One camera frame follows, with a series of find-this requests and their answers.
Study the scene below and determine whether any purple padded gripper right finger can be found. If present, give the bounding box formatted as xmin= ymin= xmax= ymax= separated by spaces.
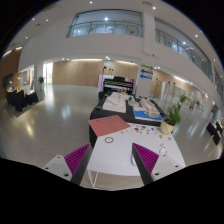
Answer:
xmin=132 ymin=143 xmax=184 ymax=185

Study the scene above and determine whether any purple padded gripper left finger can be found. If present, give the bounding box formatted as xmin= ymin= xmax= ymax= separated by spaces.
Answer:
xmin=43 ymin=144 xmax=92 ymax=185

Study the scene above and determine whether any white square table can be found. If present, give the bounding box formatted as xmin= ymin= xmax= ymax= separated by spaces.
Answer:
xmin=87 ymin=124 xmax=186 ymax=188

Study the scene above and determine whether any blue mat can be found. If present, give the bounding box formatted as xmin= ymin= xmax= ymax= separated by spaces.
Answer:
xmin=134 ymin=111 xmax=162 ymax=121

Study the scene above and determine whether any potted green plant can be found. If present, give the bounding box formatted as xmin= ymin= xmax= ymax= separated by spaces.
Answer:
xmin=160 ymin=103 xmax=181 ymax=135

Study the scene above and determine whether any pink paper sheet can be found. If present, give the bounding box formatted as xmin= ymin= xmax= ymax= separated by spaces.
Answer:
xmin=89 ymin=115 xmax=130 ymax=137

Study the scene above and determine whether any black cloth covered table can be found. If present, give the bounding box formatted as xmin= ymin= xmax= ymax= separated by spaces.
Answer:
xmin=89 ymin=96 xmax=167 ymax=147

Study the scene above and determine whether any white folded cloth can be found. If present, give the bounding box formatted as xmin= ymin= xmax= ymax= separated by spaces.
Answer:
xmin=103 ymin=98 xmax=126 ymax=113

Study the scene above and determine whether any black draped side table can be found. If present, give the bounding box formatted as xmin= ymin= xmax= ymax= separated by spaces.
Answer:
xmin=6 ymin=90 xmax=39 ymax=112

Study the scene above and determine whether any black piano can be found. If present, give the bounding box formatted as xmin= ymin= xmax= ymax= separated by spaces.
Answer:
xmin=103 ymin=78 xmax=134 ymax=94

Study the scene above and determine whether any distant potted plant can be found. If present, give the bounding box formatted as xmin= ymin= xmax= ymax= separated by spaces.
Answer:
xmin=38 ymin=76 xmax=44 ymax=91

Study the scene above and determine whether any arrow direction sign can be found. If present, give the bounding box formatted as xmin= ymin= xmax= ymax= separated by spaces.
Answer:
xmin=140 ymin=65 xmax=154 ymax=79

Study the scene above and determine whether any white charger with cable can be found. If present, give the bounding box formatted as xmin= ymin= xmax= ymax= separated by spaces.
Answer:
xmin=159 ymin=144 xmax=168 ymax=156

